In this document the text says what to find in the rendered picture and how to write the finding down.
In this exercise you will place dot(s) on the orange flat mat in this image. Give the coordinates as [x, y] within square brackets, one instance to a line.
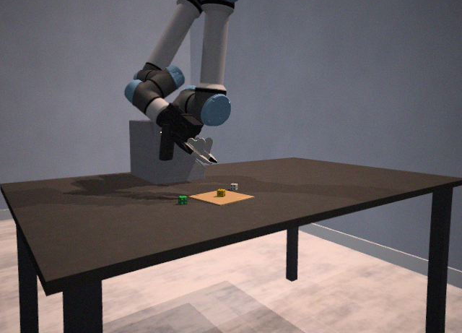
[229, 198]

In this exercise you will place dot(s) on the green die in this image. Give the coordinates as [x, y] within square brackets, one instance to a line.
[182, 200]

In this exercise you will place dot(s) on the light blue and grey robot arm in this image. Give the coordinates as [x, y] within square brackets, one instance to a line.
[207, 101]

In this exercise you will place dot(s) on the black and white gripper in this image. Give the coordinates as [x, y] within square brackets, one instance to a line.
[184, 131]

